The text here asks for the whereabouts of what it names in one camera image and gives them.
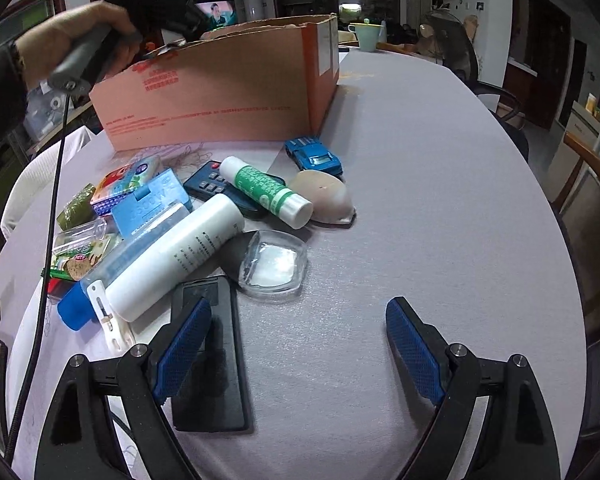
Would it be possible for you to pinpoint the green snack packet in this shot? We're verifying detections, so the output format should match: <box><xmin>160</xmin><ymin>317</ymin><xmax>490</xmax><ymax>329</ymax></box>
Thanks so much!
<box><xmin>56</xmin><ymin>183</ymin><xmax>98</xmax><ymax>231</ymax></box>

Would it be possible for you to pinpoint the white and green glue stick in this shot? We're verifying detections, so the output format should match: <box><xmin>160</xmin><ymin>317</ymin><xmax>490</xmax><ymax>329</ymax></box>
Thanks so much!
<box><xmin>220</xmin><ymin>156</ymin><xmax>314</xmax><ymax>229</ymax></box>

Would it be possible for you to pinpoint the cracker snack packet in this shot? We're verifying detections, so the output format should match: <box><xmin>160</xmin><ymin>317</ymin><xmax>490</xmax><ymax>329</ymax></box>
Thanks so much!
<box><xmin>50</xmin><ymin>235</ymin><xmax>123</xmax><ymax>281</ymax></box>

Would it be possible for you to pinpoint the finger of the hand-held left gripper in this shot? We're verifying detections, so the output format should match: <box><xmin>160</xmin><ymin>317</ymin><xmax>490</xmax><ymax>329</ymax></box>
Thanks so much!
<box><xmin>142</xmin><ymin>40</ymin><xmax>188</xmax><ymax>63</ymax></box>

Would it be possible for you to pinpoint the white standing air conditioner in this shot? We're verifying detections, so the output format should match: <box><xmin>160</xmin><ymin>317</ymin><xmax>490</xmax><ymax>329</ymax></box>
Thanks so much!
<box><xmin>242</xmin><ymin>0</ymin><xmax>272</xmax><ymax>22</ymax></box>

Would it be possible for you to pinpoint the grey desktop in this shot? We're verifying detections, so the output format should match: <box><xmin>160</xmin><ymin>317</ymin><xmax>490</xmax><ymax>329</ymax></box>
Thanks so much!
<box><xmin>0</xmin><ymin>47</ymin><xmax>588</xmax><ymax>480</ymax></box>

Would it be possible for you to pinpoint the brown cardboard box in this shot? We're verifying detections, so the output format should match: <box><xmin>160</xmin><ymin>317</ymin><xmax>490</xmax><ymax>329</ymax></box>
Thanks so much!
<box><xmin>89</xmin><ymin>14</ymin><xmax>341</xmax><ymax>153</ymax></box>

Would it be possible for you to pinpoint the white cylindrical bottle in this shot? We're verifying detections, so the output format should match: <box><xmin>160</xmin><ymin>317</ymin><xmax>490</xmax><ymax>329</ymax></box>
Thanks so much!
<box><xmin>105</xmin><ymin>193</ymin><xmax>246</xmax><ymax>323</ymax></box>

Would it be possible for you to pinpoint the red and blue colourful packet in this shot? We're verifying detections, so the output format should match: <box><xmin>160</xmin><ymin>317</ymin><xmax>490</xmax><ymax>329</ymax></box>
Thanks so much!
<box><xmin>90</xmin><ymin>154</ymin><xmax>162</xmax><ymax>217</ymax></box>

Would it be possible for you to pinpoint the wall television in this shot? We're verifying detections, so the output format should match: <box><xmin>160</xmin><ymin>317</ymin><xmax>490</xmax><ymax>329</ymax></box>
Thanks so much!
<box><xmin>192</xmin><ymin>0</ymin><xmax>238</xmax><ymax>28</ymax></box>

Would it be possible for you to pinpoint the tangle of brown thread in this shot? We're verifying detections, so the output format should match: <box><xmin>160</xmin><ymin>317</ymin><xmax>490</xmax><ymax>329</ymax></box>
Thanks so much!
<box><xmin>150</xmin><ymin>142</ymin><xmax>213</xmax><ymax>171</ymax></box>

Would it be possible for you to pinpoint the black rectangular device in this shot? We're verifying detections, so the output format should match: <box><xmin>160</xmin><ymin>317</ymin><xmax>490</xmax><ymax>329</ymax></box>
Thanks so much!
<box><xmin>171</xmin><ymin>275</ymin><xmax>253</xmax><ymax>433</ymax></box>

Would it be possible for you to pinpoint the black remote control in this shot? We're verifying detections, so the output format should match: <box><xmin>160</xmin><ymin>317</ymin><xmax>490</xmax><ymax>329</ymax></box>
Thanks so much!
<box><xmin>182</xmin><ymin>160</ymin><xmax>286</xmax><ymax>220</ymax></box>

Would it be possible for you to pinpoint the clear bottle with blue cap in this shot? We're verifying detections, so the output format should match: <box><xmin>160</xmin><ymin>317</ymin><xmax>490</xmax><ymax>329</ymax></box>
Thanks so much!
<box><xmin>57</xmin><ymin>232</ymin><xmax>161</xmax><ymax>331</ymax></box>

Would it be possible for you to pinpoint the person's left hand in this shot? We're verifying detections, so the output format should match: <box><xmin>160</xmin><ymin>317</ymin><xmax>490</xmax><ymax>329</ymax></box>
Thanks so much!
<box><xmin>19</xmin><ymin>1</ymin><xmax>143</xmax><ymax>92</ymax></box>

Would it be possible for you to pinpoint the beige rounded pad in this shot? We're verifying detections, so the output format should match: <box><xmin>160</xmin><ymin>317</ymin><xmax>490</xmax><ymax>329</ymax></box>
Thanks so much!
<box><xmin>286</xmin><ymin>169</ymin><xmax>357</xmax><ymax>226</ymax></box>

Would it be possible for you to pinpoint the blue toy car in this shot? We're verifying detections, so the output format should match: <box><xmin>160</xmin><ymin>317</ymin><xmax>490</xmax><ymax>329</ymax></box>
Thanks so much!
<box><xmin>285</xmin><ymin>136</ymin><xmax>343</xmax><ymax>178</ymax></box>

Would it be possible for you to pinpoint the mint green cup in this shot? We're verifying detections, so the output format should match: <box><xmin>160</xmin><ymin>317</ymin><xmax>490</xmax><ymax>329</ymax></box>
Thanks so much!
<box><xmin>347</xmin><ymin>19</ymin><xmax>387</xmax><ymax>53</ymax></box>

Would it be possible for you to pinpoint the black office chair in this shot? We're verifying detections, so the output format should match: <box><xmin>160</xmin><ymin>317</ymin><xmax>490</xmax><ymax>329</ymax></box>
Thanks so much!
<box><xmin>450</xmin><ymin>25</ymin><xmax>531</xmax><ymax>161</ymax></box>

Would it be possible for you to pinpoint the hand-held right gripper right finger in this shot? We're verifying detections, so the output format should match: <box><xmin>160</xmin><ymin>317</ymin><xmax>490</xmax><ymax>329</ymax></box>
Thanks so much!
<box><xmin>385</xmin><ymin>296</ymin><xmax>561</xmax><ymax>480</ymax></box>

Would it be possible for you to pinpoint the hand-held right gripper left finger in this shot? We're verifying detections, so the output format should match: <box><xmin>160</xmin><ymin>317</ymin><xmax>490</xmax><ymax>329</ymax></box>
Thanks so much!
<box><xmin>34</xmin><ymin>296</ymin><xmax>213</xmax><ymax>480</ymax></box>

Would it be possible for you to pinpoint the standing electric fan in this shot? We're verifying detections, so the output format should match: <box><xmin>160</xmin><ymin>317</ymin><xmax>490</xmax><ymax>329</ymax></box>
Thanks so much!
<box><xmin>422</xmin><ymin>10</ymin><xmax>473</xmax><ymax>68</ymax></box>

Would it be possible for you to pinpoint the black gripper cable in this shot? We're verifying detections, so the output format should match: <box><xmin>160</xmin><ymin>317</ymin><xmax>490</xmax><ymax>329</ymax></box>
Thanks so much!
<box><xmin>2</xmin><ymin>87</ymin><xmax>73</xmax><ymax>461</ymax></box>

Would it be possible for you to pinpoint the clear plastic case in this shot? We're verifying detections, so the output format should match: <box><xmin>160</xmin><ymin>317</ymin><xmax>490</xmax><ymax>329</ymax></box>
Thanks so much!
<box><xmin>236</xmin><ymin>230</ymin><xmax>308</xmax><ymax>302</ymax></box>

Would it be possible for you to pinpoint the small clear plastic box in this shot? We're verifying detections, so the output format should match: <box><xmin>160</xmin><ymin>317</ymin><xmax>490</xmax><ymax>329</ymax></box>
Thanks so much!
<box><xmin>52</xmin><ymin>217</ymin><xmax>108</xmax><ymax>251</ymax></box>

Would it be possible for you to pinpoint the white covered chair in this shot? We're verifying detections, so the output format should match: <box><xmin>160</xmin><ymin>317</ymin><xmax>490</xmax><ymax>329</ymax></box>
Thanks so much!
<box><xmin>0</xmin><ymin>127</ymin><xmax>98</xmax><ymax>241</ymax></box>

